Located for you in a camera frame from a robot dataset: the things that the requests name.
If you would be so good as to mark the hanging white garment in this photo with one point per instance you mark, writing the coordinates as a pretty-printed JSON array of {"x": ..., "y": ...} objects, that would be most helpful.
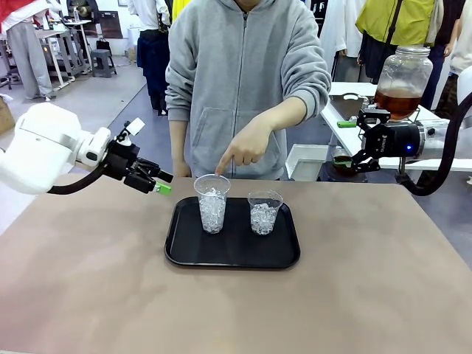
[{"x": 339, "y": 33}]

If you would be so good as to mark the glass tea dispenser jar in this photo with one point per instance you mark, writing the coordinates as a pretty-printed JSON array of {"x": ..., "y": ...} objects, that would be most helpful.
[{"x": 403, "y": 77}]

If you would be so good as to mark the person in grey hoodie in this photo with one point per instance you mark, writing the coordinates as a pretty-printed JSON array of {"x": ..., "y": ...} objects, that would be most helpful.
[{"x": 236, "y": 73}]

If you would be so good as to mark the short clear plastic iced cup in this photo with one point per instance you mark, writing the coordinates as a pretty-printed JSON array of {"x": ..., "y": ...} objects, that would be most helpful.
[{"x": 263, "y": 221}]

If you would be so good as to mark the black round bin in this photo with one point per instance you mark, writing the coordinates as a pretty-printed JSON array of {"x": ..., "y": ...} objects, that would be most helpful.
[{"x": 328, "y": 173}]

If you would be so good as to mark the white plastic bin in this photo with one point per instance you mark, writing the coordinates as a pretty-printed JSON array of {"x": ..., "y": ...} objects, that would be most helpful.
[{"x": 306, "y": 164}]

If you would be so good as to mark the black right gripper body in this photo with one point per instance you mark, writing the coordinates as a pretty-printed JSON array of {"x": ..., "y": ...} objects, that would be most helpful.
[{"x": 398, "y": 142}]

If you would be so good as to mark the mannequin in yellow-green jacket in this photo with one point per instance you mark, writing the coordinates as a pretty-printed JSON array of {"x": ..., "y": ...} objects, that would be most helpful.
[{"x": 402, "y": 22}]

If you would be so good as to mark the background metal desk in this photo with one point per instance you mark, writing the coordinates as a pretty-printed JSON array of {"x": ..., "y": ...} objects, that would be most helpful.
[{"x": 70, "y": 48}]

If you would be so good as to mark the person's right hand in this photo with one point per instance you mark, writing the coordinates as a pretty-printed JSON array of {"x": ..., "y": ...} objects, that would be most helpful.
[{"x": 181, "y": 169}]

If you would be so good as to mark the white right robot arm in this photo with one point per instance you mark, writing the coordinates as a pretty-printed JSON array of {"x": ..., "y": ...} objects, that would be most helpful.
[{"x": 431, "y": 142}]

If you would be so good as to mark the grey plastic stool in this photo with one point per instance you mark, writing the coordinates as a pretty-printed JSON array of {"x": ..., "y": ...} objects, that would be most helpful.
[{"x": 103, "y": 64}]

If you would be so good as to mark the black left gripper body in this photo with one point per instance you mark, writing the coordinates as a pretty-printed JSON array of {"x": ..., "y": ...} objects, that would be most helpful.
[{"x": 119, "y": 160}]

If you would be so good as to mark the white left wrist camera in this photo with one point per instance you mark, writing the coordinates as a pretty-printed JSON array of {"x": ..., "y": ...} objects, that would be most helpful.
[{"x": 135, "y": 126}]

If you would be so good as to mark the person's right forearm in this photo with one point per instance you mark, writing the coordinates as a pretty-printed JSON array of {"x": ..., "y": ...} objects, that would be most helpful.
[{"x": 177, "y": 142}]

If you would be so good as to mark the person's left hand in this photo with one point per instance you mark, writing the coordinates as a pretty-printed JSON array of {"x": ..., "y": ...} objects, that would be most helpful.
[{"x": 247, "y": 147}]

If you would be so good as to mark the person's left forearm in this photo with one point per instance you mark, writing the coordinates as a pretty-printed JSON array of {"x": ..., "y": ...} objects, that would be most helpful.
[{"x": 291, "y": 110}]

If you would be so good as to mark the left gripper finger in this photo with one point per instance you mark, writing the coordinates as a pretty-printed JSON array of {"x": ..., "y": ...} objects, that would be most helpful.
[
  {"x": 153, "y": 169},
  {"x": 142, "y": 183}
]

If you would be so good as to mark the black plastic tray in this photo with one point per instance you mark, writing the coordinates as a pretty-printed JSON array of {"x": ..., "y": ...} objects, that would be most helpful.
[{"x": 232, "y": 250}]

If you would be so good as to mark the brown cardboard box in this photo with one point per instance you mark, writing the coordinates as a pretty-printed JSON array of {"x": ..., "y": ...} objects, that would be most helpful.
[{"x": 5, "y": 114}]

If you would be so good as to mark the tall clear plastic cup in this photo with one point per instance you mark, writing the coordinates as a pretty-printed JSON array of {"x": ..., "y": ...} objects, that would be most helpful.
[{"x": 212, "y": 217}]

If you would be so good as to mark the person in grey trousers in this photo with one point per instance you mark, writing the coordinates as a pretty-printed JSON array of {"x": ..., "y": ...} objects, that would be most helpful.
[{"x": 27, "y": 55}]

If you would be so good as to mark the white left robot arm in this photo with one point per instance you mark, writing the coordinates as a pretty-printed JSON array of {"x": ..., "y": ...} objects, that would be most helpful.
[{"x": 44, "y": 147}]

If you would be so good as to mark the mannequin in dark blue trousers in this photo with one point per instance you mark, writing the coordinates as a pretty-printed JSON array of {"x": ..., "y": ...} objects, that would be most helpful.
[{"x": 153, "y": 55}]

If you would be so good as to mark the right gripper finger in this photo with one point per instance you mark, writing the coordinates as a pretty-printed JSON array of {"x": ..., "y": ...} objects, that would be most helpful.
[
  {"x": 374, "y": 116},
  {"x": 363, "y": 162}
]

